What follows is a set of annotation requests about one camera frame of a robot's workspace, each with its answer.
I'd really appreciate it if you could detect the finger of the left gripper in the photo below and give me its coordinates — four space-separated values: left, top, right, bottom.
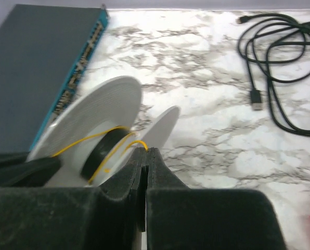
0 153 61 188

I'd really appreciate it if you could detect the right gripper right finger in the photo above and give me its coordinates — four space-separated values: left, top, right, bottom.
145 148 188 249

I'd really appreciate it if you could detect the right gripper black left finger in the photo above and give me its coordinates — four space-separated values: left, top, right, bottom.
100 147 147 232

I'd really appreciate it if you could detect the yellow wire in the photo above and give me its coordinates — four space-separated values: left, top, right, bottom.
50 126 149 184

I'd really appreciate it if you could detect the grey cable spool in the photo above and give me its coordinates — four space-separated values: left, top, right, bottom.
28 76 180 188

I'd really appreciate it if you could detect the dark grey network switch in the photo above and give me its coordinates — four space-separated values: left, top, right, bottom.
0 4 109 153

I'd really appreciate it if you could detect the black USB cable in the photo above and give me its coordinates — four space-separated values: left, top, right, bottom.
237 12 310 138

